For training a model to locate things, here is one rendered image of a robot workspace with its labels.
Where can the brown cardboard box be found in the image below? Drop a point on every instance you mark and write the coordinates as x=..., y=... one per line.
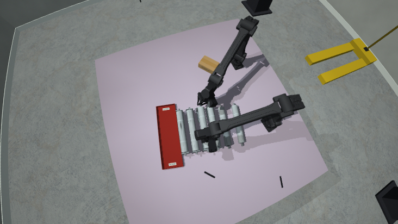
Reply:
x=208, y=64

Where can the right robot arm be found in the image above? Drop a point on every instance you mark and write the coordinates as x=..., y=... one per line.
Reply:
x=247, y=28

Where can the red scrap tray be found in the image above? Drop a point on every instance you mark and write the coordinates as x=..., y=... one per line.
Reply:
x=170, y=151

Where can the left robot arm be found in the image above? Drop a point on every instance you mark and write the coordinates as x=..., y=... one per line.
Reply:
x=216, y=128

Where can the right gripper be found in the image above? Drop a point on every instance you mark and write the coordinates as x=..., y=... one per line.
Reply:
x=200, y=98

